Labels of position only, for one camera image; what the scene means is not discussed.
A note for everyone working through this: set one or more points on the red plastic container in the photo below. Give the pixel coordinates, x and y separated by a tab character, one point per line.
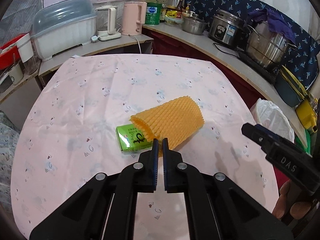
7	57

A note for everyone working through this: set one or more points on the yellow electric pot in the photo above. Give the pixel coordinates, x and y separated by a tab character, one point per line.
305	115

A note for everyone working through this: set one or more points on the small steel lidded pot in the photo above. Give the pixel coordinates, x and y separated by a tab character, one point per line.
192	26

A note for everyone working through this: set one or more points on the white glass kettle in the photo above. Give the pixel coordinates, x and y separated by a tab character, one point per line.
106	20

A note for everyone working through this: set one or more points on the green tin can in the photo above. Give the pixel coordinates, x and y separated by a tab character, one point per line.
153	13

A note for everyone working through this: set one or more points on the black induction cooker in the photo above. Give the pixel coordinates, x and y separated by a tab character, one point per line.
260	70

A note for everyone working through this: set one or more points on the green plastic bag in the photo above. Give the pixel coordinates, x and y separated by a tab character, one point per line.
303	142

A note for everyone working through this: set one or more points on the white mug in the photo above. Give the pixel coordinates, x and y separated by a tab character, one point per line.
16	75

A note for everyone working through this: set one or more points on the white bin liner bag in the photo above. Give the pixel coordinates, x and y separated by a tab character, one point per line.
270	117

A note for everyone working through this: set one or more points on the purple towel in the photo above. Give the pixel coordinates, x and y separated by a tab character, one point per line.
277	21

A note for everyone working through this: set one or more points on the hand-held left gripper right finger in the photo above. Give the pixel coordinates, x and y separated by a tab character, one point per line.
165	167

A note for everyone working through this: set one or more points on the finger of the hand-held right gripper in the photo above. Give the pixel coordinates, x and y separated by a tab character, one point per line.
255	135
270	132

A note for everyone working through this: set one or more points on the blue-grey basin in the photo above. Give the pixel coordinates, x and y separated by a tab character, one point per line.
287	95

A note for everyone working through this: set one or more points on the steel rice cooker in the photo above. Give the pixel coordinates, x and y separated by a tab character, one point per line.
225	30

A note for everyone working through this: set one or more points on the grey mesh curtain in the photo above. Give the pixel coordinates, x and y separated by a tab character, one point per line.
20	7

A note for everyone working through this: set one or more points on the pink electric kettle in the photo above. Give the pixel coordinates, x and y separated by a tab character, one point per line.
131	17

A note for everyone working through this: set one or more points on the group of condiment bottles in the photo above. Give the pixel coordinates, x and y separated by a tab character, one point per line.
178	5

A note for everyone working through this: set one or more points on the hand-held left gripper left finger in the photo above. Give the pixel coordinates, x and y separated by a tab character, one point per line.
155	167

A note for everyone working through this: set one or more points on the steel steamer pot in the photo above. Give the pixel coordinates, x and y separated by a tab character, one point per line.
265	45

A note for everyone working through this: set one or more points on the floral bedding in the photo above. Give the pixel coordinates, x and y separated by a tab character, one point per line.
6	142

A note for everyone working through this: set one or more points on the white lidded glass jar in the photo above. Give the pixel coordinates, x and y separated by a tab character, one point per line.
25	47

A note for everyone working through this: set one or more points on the green cardboard box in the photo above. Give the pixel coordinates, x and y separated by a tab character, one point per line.
127	137

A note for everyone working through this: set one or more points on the white dish rack clear lid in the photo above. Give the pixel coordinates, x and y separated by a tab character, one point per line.
65	37

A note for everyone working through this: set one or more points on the person's right hand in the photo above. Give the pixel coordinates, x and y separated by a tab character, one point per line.
285	197

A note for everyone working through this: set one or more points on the orange foam fruit net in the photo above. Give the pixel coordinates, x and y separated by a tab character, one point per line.
175	120

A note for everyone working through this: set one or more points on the pink printed tablecloth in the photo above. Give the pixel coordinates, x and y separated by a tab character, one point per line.
100	92

